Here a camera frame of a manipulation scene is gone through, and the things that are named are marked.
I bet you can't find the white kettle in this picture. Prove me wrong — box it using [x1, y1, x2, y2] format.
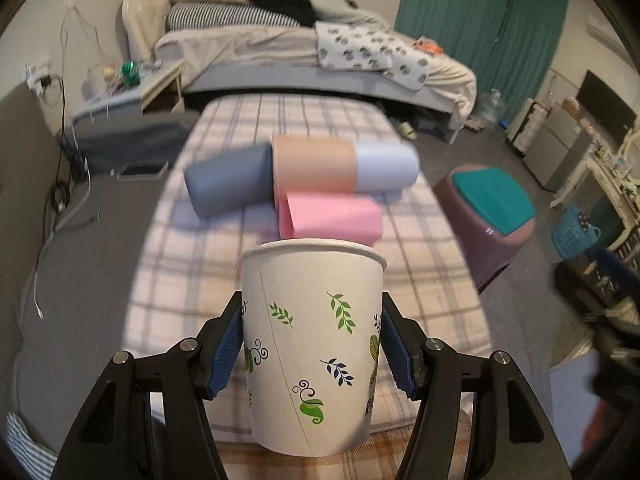
[86, 65, 107, 99]

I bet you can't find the leaf-print quilt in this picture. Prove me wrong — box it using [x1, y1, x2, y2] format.
[314, 22, 433, 91]

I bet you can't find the smartphone on sofa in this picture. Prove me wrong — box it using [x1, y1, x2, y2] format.
[116, 160, 169, 182]

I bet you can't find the air conditioner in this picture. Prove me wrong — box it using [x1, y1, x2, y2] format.
[587, 13, 623, 47]

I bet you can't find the water bottle jug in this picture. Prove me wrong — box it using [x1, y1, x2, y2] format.
[477, 88, 506, 125]

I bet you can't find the pink faceted cup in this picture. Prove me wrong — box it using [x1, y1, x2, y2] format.
[278, 192, 383, 246]

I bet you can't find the tan cardboard cup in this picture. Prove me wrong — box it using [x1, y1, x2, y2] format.
[271, 136, 358, 208]

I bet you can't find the green can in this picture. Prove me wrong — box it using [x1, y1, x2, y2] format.
[120, 61, 140, 88]

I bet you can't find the white side table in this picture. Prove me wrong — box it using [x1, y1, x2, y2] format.
[549, 129, 639, 252]

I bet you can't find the purple plastic stool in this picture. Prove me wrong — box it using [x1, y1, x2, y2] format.
[433, 164, 536, 292]

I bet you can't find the dark grey cup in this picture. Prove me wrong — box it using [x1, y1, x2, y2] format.
[183, 142, 273, 219]

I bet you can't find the grey mini fridge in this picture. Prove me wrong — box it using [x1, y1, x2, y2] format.
[523, 105, 592, 193]

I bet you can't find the teal curtain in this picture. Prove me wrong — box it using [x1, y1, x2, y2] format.
[396, 0, 568, 122]

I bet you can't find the black power cable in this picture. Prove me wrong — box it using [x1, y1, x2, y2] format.
[46, 74, 89, 216]

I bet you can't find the white leaf-print paper cup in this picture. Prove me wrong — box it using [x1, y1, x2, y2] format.
[239, 240, 386, 457]

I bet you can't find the light blue cup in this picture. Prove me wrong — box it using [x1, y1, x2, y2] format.
[355, 142, 420, 193]

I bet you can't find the bed with white headboard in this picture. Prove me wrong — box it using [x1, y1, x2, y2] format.
[122, 0, 477, 136]

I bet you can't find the black television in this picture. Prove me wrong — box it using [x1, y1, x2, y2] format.
[576, 70, 637, 138]

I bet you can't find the green slipper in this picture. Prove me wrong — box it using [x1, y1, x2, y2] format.
[397, 122, 418, 141]

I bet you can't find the blue laundry basket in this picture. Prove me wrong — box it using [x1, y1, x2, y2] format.
[551, 205, 601, 260]

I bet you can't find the checked pillow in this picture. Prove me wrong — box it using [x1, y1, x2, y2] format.
[166, 1, 300, 32]

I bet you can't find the bedside table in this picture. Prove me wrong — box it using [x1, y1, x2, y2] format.
[70, 61, 184, 126]

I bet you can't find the grey sofa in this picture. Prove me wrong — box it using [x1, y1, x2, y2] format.
[1, 85, 198, 450]

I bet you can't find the teal stool cushion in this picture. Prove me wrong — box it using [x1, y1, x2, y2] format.
[451, 167, 536, 236]

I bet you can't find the white charging cable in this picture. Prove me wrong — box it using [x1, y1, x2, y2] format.
[31, 159, 101, 320]

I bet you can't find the green blanket on bed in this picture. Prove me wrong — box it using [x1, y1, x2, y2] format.
[309, 0, 392, 32]

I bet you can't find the wall power strip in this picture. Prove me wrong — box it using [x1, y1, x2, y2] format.
[22, 50, 52, 96]

